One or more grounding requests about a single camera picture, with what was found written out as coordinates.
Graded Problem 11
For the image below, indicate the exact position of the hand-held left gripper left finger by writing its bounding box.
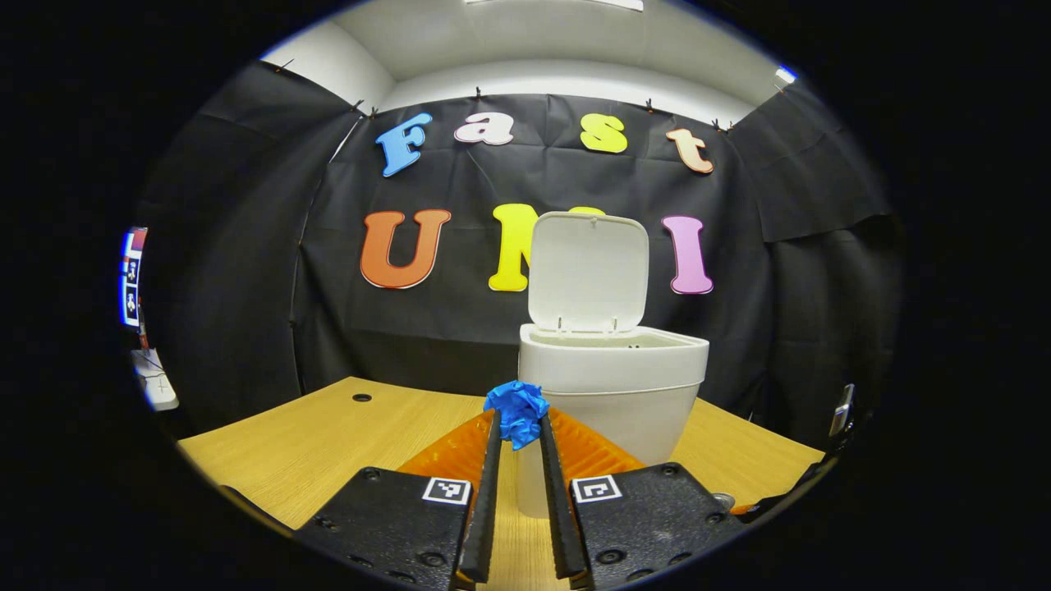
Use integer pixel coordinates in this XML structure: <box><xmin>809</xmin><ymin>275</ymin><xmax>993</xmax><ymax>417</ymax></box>
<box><xmin>291</xmin><ymin>408</ymin><xmax>503</xmax><ymax>591</ymax></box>

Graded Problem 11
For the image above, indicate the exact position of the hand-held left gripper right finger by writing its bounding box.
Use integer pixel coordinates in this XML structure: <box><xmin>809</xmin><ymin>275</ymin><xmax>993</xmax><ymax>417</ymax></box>
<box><xmin>538</xmin><ymin>408</ymin><xmax>746</xmax><ymax>591</ymax></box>

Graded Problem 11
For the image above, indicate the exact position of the blue paper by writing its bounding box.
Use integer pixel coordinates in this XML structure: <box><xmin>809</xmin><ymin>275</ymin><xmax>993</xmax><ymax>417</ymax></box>
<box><xmin>483</xmin><ymin>380</ymin><xmax>551</xmax><ymax>451</ymax></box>

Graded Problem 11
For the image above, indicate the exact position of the white desktop garbage bin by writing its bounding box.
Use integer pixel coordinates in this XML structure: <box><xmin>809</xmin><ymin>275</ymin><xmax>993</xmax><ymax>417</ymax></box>
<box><xmin>517</xmin><ymin>211</ymin><xmax>711</xmax><ymax>520</ymax></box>

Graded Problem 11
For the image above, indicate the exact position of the wooden desktop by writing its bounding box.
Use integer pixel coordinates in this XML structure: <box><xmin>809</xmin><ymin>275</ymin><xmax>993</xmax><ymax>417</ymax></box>
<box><xmin>177</xmin><ymin>376</ymin><xmax>826</xmax><ymax>591</ymax></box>

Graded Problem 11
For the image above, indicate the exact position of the black backdrop cloth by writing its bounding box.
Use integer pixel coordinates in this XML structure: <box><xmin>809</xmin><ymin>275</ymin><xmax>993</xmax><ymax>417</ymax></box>
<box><xmin>135</xmin><ymin>62</ymin><xmax>904</xmax><ymax>448</ymax></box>

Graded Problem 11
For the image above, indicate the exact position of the white side table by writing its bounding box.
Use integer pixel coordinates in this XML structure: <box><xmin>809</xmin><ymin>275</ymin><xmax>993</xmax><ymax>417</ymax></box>
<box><xmin>131</xmin><ymin>349</ymin><xmax>180</xmax><ymax>411</ymax></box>

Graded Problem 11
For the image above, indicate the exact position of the computer monitor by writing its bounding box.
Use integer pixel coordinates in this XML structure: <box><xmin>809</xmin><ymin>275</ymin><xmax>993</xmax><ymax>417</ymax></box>
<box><xmin>122</xmin><ymin>227</ymin><xmax>149</xmax><ymax>329</ymax></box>

